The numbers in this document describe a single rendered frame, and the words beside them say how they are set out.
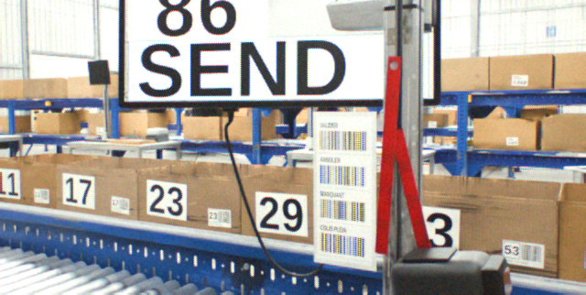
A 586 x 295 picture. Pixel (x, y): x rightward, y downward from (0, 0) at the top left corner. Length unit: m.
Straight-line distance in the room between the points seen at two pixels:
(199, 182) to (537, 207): 0.90
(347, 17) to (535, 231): 0.68
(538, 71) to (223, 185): 4.58
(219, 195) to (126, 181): 0.37
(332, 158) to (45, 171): 1.53
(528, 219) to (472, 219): 0.11
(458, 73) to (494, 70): 0.36
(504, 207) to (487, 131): 4.35
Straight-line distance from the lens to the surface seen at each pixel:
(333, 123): 0.67
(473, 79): 5.83
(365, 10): 0.77
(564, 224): 1.25
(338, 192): 0.68
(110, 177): 1.82
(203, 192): 1.57
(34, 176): 2.13
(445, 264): 0.60
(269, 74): 0.78
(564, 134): 5.50
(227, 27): 0.80
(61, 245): 2.01
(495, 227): 1.25
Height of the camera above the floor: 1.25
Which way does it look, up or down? 3 degrees down
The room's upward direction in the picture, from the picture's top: straight up
